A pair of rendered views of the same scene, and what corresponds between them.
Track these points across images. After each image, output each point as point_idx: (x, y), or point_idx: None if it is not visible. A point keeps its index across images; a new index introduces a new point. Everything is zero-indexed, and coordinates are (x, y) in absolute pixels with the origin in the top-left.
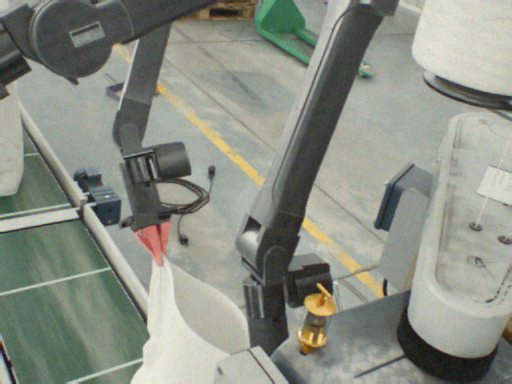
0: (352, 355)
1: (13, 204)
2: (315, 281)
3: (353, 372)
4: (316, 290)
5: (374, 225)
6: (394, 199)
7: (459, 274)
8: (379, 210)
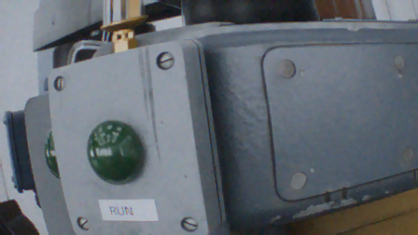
0: (186, 26)
1: None
2: (20, 223)
3: (210, 26)
4: (27, 234)
5: (17, 186)
6: (19, 133)
7: None
8: (12, 160)
